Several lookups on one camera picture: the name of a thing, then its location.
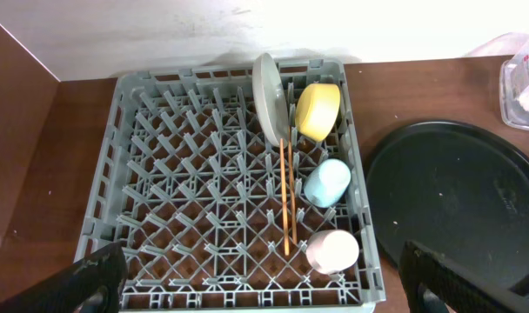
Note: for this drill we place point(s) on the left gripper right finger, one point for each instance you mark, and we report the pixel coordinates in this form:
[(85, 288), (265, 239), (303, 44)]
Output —
[(435, 283)]

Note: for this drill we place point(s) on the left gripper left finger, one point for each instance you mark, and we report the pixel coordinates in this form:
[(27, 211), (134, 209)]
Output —
[(92, 284)]

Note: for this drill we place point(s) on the pink plastic cup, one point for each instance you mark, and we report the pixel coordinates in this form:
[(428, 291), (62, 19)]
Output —
[(332, 251)]

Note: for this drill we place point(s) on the light blue plastic cup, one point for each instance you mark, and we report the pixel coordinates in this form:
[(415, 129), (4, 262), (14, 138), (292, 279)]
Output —
[(327, 183)]

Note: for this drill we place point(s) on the wooden chopstick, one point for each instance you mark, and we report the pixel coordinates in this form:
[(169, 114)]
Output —
[(284, 198)]

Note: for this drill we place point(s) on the yellow bowl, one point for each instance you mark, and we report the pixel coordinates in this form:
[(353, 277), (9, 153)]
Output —
[(317, 110)]

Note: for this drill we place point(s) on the grey round plate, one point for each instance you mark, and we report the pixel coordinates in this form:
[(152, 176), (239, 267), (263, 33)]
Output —
[(269, 99)]

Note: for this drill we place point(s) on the grey plastic dishwasher rack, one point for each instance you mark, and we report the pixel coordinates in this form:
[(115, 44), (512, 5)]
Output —
[(189, 186)]

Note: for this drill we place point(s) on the round black serving tray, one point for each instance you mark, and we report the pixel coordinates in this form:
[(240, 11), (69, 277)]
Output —
[(459, 190)]

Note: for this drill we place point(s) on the clear plastic bin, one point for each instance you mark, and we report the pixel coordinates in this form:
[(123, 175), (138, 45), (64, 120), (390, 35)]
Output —
[(513, 79)]

